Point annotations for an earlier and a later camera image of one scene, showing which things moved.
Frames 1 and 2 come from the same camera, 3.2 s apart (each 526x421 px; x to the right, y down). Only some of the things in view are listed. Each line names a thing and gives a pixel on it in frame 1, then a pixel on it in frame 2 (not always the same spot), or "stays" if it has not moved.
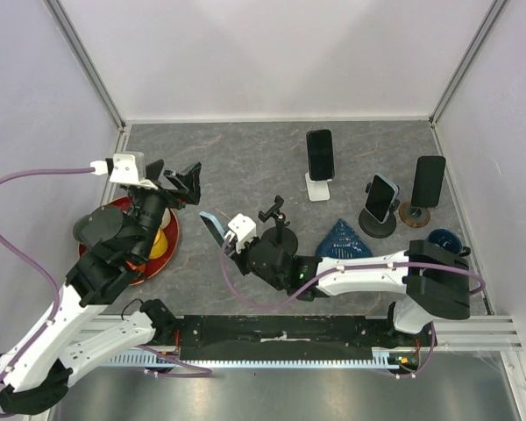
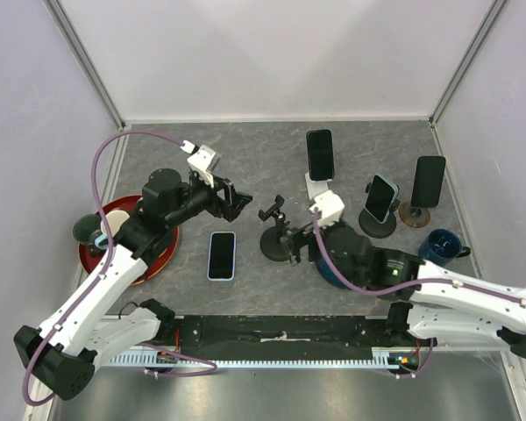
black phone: x=320 y=154 stays
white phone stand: x=317 y=190 stays
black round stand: x=374 y=228 stays
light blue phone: x=215 y=227 → x=221 y=256
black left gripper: x=189 y=182 → x=234 y=203
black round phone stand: x=279 y=235 stays
